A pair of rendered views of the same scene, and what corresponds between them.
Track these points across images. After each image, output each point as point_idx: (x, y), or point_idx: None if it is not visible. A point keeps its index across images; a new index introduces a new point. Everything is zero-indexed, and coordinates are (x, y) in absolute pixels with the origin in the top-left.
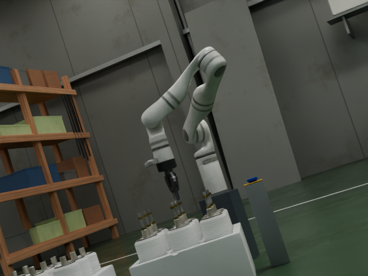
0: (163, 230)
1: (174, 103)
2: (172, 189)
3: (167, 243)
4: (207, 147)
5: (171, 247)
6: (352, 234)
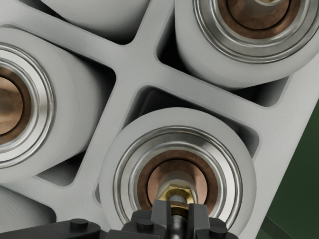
0: (185, 32)
1: None
2: (85, 222)
3: (52, 8)
4: None
5: (139, 46)
6: None
